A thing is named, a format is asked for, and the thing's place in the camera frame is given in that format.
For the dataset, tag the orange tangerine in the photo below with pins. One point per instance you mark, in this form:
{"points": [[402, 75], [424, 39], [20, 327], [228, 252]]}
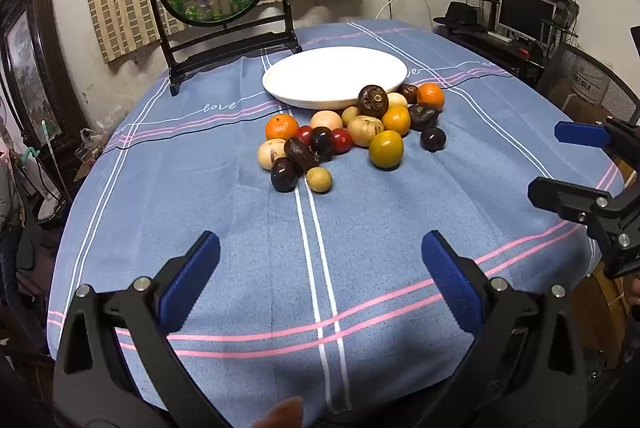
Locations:
{"points": [[430, 96], [281, 127]]}

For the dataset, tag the black hat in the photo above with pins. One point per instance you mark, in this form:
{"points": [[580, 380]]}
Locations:
{"points": [[460, 15]]}

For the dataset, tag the dark purple plum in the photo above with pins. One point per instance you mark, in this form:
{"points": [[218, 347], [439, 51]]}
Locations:
{"points": [[433, 139], [284, 175], [321, 141]]}

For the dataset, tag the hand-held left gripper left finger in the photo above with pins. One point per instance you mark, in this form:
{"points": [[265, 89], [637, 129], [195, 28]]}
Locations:
{"points": [[192, 278]]}

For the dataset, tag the clear plastic bag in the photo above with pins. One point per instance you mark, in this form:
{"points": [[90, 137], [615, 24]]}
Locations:
{"points": [[90, 142]]}

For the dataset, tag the blue striped tablecloth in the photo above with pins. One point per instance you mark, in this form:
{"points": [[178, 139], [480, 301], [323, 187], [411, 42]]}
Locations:
{"points": [[250, 218]]}

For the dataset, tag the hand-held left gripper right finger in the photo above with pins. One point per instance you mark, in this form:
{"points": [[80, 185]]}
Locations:
{"points": [[452, 280]]}

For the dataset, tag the small red fruit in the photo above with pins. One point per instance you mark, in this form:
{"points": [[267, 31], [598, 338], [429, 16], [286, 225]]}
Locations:
{"points": [[342, 140], [302, 134]]}

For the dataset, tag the small yellow-green fruit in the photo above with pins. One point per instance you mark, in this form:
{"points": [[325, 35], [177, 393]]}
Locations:
{"points": [[349, 115]]}

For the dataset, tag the yellow-orange round fruit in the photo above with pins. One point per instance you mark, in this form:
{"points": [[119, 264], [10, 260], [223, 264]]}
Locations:
{"points": [[386, 149], [396, 120]]}

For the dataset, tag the white flat device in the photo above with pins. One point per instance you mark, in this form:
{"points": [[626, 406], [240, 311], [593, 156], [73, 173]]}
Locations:
{"points": [[500, 36]]}

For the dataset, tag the small tan longan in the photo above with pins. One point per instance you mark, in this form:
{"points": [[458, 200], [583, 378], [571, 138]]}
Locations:
{"points": [[318, 180]]}

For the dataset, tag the pale beige spotted fruit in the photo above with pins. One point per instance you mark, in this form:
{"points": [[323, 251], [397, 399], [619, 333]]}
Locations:
{"points": [[270, 153]]}

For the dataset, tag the person's left hand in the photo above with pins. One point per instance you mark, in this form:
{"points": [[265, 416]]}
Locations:
{"points": [[282, 414]]}

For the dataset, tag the white round plate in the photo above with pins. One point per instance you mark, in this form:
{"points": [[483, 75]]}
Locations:
{"points": [[330, 75]]}

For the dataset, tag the dark brown mangosteen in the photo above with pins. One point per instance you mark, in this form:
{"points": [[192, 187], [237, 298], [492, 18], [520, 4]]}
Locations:
{"points": [[301, 154], [373, 101], [423, 116], [409, 92]]}

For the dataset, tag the dark low cabinet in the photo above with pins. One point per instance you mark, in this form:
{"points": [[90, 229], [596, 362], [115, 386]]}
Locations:
{"points": [[500, 52]]}

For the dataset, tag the black mesh chair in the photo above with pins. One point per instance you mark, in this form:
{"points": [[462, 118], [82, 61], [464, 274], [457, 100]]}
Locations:
{"points": [[615, 87]]}

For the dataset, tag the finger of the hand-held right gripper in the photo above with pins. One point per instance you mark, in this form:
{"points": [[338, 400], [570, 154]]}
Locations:
{"points": [[555, 195], [580, 133]]}

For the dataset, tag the dark framed painting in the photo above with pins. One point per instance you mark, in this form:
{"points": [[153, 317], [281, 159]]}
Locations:
{"points": [[30, 57]]}

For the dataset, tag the computer monitor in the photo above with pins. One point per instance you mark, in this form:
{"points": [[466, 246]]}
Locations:
{"points": [[525, 12]]}

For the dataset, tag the tan purple-speckled fruit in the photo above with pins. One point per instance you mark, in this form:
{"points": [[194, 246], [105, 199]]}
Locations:
{"points": [[365, 130]]}

